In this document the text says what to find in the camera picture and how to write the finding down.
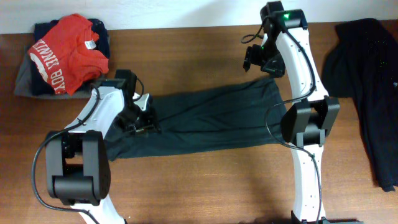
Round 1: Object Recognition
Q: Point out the red folded t-shirt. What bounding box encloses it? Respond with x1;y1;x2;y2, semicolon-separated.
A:
27;14;110;96

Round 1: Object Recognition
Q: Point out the black t-shirt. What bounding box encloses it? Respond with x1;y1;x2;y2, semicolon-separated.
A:
322;18;397;192

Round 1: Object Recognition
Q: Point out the dark green Nike t-shirt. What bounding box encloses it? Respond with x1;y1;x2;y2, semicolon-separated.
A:
104;78;286;161

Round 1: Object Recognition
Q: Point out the navy folded garment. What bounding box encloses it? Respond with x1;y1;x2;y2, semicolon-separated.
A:
30;19;110;96

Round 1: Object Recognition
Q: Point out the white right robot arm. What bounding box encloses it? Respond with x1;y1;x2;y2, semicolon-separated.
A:
241;1;340;223

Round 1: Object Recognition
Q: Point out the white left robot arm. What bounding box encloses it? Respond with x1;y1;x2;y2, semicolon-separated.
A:
44;70;160;223

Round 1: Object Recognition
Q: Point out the grey folded garment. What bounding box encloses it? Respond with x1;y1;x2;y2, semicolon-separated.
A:
13;34;111;100

